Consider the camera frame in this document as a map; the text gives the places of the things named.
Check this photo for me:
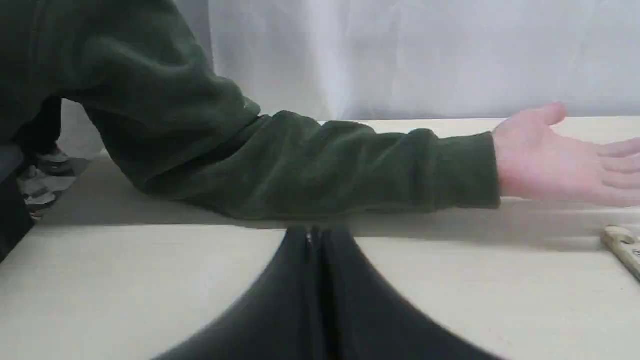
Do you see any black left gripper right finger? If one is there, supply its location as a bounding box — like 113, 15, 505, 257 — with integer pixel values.
320, 228, 496, 360

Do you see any green sleeved forearm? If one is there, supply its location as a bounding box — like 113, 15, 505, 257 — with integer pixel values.
0, 0, 501, 220

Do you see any white backdrop curtain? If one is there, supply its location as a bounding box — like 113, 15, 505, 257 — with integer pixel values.
56, 0, 640, 161

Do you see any grey camouflage shoe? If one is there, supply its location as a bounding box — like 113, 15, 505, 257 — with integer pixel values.
16, 142, 75, 220

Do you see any black chair edge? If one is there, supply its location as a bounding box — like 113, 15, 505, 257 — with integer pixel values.
0, 144, 34, 262

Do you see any wooden handled paint brush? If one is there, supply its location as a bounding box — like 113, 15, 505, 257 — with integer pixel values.
600, 225, 640, 283

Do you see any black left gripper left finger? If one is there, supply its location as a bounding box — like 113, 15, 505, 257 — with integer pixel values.
158, 227, 322, 360

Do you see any bare human hand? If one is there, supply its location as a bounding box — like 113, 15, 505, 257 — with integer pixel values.
493, 103, 640, 208

